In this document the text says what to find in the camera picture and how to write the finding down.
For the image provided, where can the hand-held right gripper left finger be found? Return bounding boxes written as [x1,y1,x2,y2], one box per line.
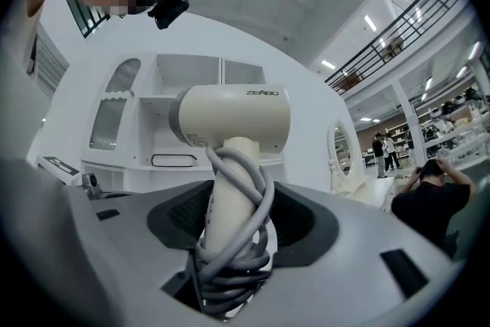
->
[67,179,216,327]

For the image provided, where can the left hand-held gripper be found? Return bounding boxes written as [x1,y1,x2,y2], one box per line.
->
[36,155,135,201]

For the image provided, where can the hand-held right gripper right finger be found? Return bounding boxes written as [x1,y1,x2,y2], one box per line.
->
[229,181,466,327]

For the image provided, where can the white desk with hutch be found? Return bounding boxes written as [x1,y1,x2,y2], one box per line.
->
[78,51,269,199]

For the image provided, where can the cream hair dryer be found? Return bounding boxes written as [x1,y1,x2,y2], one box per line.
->
[168,83,291,319]

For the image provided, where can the person's grey clothing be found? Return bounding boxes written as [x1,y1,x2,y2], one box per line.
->
[0,156,100,327]

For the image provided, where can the cream carved vanity table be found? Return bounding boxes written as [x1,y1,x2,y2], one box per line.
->
[331,175,396,210]

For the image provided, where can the window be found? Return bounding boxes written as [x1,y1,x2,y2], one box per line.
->
[26,32,70,101]

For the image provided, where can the oval cream vanity mirror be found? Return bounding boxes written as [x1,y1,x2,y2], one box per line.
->
[327,119,359,197]

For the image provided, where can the white storage shelves with goods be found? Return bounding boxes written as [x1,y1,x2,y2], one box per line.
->
[416,87,490,170]

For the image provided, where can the black balcony railing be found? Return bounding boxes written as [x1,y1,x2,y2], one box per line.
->
[324,0,472,95]

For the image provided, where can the black head camera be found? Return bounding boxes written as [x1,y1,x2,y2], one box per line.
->
[147,0,191,31]

